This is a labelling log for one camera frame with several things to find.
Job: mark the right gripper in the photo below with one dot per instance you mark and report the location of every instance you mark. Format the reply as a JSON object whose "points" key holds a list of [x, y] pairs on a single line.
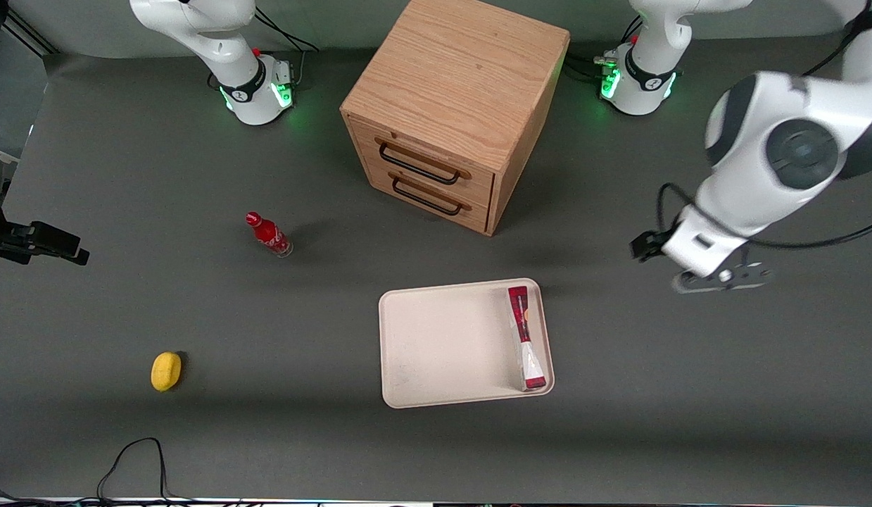
{"points": [[13, 237]]}

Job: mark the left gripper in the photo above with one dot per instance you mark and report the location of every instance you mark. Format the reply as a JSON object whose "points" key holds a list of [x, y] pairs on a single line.
{"points": [[645, 244]]}

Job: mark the red cookie box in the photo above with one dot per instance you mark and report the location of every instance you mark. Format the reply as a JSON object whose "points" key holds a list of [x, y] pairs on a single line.
{"points": [[526, 338]]}

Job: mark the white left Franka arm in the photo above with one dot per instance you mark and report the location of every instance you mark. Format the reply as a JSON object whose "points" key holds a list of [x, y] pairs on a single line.
{"points": [[794, 148]]}

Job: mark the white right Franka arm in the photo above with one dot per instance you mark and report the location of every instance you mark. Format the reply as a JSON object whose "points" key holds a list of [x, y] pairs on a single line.
{"points": [[245, 84]]}

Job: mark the beige rectangular tray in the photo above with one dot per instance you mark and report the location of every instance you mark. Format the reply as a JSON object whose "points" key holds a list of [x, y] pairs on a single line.
{"points": [[443, 345]]}

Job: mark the dark grey table mat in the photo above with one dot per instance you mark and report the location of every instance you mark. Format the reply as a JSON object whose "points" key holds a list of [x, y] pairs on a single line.
{"points": [[196, 317]]}

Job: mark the yellow lemon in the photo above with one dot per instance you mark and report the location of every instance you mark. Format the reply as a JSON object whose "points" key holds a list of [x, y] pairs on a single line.
{"points": [[165, 371]]}

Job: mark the wooden drawer front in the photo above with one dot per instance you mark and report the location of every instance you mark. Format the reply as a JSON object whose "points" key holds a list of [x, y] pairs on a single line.
{"points": [[478, 179], [478, 215]]}

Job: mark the red cola bottle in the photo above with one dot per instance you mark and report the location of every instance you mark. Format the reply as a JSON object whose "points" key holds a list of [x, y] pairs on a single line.
{"points": [[269, 234]]}

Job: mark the light wooden drawer cabinet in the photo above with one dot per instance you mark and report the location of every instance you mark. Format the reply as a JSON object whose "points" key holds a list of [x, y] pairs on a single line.
{"points": [[464, 70]]}

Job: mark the black metal frame bar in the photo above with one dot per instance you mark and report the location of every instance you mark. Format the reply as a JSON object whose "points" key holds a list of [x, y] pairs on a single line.
{"points": [[31, 36]]}

